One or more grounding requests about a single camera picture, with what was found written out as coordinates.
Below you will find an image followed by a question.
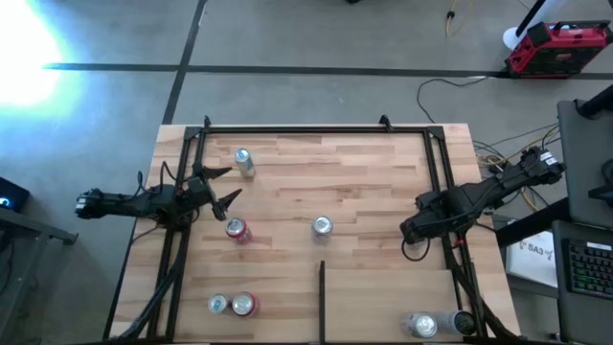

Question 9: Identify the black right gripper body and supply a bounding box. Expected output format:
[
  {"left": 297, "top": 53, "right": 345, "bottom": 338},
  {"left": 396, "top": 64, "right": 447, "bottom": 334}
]
[{"left": 399, "top": 210, "right": 435, "bottom": 246}]

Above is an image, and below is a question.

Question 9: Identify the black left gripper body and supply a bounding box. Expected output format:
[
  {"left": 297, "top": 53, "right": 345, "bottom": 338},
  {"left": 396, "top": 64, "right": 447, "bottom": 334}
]
[{"left": 177, "top": 174, "right": 227, "bottom": 222}]

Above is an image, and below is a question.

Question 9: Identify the red Fanta strawberry can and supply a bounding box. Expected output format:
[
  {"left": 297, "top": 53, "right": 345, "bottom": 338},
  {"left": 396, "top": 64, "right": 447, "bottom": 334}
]
[{"left": 224, "top": 217, "right": 254, "bottom": 245}]

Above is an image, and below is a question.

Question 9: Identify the slim teal and silver can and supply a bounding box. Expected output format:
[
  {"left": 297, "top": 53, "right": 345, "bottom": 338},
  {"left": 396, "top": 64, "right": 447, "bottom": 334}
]
[{"left": 233, "top": 148, "right": 257, "bottom": 180}]

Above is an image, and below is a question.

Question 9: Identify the silver Diet Coke can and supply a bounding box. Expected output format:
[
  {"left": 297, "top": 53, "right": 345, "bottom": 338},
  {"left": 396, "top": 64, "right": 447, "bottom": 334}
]
[{"left": 311, "top": 215, "right": 334, "bottom": 244}]

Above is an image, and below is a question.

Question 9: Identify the plain silver beverage can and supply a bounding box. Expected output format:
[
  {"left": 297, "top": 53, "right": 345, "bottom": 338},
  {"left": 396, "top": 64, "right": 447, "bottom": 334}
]
[{"left": 400, "top": 311, "right": 439, "bottom": 340}]

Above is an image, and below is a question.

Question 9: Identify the white slim beverage can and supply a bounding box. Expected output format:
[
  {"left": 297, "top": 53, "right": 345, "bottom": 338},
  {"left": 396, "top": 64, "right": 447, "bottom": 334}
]
[
  {"left": 436, "top": 310, "right": 478, "bottom": 336},
  {"left": 207, "top": 292, "right": 231, "bottom": 316}
]

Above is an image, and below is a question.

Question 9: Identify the red soda can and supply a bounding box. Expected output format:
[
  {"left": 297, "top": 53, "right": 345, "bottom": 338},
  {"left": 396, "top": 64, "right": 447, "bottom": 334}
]
[{"left": 231, "top": 290, "right": 261, "bottom": 318}]

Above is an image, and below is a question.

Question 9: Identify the black diagonal beam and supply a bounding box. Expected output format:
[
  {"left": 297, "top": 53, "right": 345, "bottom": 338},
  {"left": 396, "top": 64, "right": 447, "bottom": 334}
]
[{"left": 495, "top": 196, "right": 574, "bottom": 248}]

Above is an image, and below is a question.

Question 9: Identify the white paper sign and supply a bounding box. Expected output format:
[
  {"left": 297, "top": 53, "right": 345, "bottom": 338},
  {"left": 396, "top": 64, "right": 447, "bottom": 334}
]
[{"left": 505, "top": 229, "right": 560, "bottom": 288}]

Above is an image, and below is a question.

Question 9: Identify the dark desk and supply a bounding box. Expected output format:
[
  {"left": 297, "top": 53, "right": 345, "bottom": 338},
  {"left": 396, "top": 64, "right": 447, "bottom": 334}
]
[{"left": 550, "top": 218, "right": 613, "bottom": 345}]

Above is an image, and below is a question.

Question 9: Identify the grey bench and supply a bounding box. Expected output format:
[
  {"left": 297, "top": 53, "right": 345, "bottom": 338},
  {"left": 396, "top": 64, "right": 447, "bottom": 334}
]
[{"left": 0, "top": 205, "right": 80, "bottom": 308}]

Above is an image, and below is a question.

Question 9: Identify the black backlit keyboard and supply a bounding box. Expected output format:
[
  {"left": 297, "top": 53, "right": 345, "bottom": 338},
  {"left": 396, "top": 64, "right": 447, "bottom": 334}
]
[{"left": 564, "top": 238, "right": 613, "bottom": 301}]

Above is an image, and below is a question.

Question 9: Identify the grey desk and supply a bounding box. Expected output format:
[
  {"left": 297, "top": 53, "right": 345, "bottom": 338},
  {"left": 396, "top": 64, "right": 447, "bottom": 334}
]
[{"left": 556, "top": 98, "right": 613, "bottom": 229}]

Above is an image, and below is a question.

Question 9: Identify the black device with blue light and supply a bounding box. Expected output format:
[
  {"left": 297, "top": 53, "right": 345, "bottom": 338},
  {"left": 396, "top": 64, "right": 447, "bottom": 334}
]
[{"left": 0, "top": 175, "right": 31, "bottom": 215}]

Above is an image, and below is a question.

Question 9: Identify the black curved object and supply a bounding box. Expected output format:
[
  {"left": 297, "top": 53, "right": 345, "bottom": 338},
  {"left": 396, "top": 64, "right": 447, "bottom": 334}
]
[{"left": 587, "top": 157, "right": 613, "bottom": 207}]

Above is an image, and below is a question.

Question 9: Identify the white stand with black pole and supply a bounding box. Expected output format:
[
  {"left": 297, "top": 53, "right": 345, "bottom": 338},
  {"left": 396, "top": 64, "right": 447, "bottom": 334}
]
[{"left": 501, "top": 0, "right": 569, "bottom": 52}]

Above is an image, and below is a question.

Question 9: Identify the red and black tool case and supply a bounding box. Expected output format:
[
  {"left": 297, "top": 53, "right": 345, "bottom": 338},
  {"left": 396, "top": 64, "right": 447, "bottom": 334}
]
[{"left": 505, "top": 19, "right": 613, "bottom": 81}]

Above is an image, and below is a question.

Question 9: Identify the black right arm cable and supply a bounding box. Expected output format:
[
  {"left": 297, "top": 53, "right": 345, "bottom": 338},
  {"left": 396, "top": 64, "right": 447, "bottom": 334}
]
[{"left": 400, "top": 237, "right": 432, "bottom": 263}]

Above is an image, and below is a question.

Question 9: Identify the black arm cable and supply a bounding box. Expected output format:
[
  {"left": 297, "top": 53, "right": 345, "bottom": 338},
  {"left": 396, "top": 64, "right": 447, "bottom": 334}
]
[
  {"left": 400, "top": 237, "right": 432, "bottom": 263},
  {"left": 136, "top": 160, "right": 183, "bottom": 196}
]

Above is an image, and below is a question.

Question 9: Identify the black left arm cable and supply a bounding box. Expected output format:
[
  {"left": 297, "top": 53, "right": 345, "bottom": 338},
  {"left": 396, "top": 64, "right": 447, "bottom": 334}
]
[{"left": 136, "top": 160, "right": 183, "bottom": 196}]

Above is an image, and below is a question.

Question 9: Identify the yellow and black cable tangle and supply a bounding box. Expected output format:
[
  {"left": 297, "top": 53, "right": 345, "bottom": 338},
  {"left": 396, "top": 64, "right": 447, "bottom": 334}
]
[{"left": 473, "top": 123, "right": 561, "bottom": 213}]

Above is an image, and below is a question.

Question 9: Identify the black table rig frame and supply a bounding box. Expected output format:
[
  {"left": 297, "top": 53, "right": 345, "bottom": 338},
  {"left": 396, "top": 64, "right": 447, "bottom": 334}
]
[{"left": 102, "top": 114, "right": 523, "bottom": 345}]

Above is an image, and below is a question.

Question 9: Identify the thin black floor cable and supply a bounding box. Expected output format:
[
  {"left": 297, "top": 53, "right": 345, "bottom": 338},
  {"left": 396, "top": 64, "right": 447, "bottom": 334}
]
[{"left": 415, "top": 75, "right": 490, "bottom": 125}]

